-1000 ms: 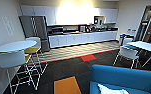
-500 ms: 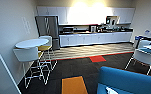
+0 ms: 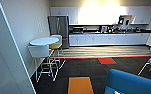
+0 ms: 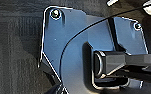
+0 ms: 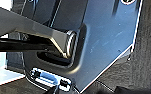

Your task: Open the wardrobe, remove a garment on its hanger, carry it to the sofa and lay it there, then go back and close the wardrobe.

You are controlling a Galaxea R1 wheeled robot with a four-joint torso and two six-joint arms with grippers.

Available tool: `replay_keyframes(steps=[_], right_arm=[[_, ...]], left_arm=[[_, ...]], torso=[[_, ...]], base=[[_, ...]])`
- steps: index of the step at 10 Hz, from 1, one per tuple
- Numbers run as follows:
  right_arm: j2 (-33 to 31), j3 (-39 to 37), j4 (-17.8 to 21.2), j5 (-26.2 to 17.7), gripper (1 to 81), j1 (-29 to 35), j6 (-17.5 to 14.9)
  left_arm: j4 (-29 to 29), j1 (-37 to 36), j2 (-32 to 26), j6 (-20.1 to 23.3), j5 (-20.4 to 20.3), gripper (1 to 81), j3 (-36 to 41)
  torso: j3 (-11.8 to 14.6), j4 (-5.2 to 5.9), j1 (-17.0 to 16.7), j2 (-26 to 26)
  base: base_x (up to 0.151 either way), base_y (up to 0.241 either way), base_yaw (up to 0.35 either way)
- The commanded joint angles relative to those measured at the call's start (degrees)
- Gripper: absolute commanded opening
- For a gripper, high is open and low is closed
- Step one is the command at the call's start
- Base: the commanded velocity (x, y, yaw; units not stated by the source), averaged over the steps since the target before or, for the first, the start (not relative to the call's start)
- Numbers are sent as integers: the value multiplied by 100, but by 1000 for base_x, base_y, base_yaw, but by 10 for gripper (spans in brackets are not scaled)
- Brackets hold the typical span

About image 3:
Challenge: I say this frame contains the white wardrobe door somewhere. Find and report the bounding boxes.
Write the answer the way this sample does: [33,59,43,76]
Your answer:
[0,0,37,94]

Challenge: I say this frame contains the yellow seat bar stool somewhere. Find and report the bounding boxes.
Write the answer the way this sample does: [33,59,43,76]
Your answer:
[48,42,67,70]

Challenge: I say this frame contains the white bar stool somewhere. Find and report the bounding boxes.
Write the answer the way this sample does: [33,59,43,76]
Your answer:
[50,33,64,45]
[27,44,58,83]

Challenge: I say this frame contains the stainless steel fridge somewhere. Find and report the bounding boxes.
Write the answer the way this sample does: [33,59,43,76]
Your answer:
[47,14,70,48]

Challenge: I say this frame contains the white round high table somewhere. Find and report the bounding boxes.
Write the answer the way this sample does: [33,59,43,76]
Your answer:
[28,36,61,73]

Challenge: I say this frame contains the white kitchen counter cabinets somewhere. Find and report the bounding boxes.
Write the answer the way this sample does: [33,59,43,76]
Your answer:
[68,31,151,47]

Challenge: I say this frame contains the black microwave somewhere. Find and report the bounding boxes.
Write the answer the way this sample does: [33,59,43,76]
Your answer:
[100,25,110,34]

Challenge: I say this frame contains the blue sofa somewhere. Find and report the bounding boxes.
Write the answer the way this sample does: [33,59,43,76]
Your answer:
[103,68,151,94]

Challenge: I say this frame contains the white wall cabinets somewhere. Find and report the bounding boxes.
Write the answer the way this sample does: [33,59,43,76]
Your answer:
[49,4,151,26]

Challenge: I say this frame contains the black wall appliance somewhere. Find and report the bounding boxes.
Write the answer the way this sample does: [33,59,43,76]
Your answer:
[117,14,134,30]

